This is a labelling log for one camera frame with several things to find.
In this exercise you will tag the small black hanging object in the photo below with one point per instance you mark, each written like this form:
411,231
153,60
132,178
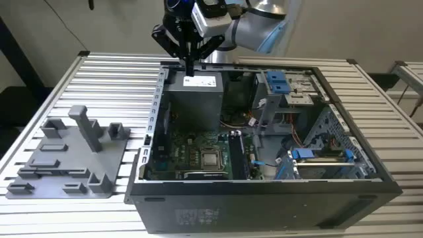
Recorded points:
90,4

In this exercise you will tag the grey parts rack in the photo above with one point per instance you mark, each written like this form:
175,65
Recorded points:
65,153

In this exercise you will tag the black stand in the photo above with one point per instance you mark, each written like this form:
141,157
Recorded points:
20,106

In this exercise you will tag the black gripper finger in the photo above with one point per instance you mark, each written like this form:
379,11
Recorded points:
211,47
164,42

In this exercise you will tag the grey metal drive cage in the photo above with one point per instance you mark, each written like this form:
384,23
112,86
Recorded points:
299,99

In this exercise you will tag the black PC case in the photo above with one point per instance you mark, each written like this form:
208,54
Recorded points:
231,213

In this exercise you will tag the black table corner cap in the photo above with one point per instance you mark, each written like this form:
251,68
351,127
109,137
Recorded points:
84,53
351,61

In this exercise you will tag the silver CPU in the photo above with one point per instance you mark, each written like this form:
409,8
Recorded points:
211,160

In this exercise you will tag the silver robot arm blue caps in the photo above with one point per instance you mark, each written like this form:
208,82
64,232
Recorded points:
253,22

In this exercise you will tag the black RAM slot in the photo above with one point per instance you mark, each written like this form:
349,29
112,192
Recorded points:
243,158

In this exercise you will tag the neighbouring metal table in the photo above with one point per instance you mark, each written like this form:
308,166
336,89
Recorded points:
409,74

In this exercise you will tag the grey power supply unit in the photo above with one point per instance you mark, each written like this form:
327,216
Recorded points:
195,106

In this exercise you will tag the hard disk in blue carrier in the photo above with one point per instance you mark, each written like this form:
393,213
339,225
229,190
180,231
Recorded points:
301,153

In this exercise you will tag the CPU socket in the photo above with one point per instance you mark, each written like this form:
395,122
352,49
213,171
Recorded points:
211,149

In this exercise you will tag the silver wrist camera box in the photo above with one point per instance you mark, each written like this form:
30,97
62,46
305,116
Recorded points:
211,23

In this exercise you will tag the green motherboard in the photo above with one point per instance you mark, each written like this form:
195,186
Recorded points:
188,148

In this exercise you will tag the metal slat table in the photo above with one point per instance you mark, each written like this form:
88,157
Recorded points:
108,81

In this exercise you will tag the blue drive bay latch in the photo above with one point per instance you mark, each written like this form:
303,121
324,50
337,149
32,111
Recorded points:
277,81

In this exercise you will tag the black graphics card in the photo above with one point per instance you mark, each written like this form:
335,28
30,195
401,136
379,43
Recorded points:
204,175

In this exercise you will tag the black box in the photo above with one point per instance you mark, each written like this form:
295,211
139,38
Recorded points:
383,81

